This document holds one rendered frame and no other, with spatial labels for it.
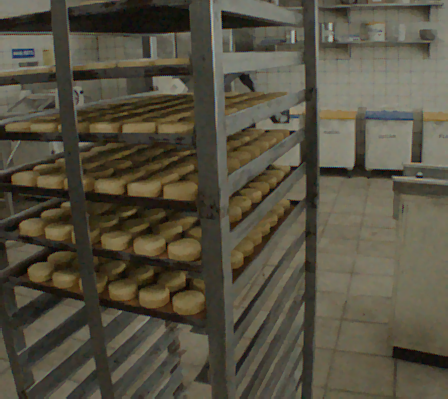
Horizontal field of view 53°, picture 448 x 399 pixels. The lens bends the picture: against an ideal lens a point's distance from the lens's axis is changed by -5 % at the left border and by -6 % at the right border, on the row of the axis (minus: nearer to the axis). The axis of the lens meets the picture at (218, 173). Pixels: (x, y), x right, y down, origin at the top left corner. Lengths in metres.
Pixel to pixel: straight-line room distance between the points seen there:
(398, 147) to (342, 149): 0.63
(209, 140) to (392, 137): 4.91
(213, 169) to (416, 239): 1.63
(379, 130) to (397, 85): 0.82
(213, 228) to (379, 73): 5.49
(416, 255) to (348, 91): 4.11
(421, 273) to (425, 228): 0.21
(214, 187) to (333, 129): 4.90
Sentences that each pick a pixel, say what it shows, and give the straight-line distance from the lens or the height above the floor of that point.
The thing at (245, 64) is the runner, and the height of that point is 1.41.
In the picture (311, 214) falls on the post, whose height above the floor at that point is 1.02.
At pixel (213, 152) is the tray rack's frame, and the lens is 0.59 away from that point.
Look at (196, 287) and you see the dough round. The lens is 0.78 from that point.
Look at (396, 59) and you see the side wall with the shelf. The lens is 6.04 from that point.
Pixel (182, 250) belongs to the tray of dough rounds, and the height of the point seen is 1.15.
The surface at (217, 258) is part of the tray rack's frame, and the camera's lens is 0.63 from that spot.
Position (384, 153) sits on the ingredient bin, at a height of 0.31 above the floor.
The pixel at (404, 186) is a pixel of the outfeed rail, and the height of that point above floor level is 0.87.
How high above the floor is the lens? 1.42
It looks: 14 degrees down
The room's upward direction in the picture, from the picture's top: 3 degrees counter-clockwise
